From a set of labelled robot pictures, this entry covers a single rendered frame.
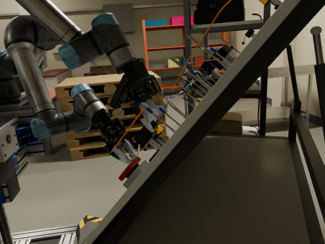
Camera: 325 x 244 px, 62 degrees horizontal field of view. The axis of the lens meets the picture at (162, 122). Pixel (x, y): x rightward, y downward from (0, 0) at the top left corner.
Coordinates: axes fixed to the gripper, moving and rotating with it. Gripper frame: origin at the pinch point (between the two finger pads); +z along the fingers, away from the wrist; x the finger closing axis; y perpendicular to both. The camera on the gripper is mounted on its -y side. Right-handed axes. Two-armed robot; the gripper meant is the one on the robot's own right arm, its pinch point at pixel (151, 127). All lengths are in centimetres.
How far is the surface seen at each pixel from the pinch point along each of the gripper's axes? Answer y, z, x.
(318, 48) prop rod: 46.0, -1.2, -14.8
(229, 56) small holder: 27.9, -8.3, 21.7
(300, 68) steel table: 79, 45, 334
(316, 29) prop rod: 46.7, -4.7, -15.6
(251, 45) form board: 35.3, -7.5, -29.7
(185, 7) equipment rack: 12, -47, 94
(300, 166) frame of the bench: 32, 50, 51
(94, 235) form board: -14.9, 15.5, -26.0
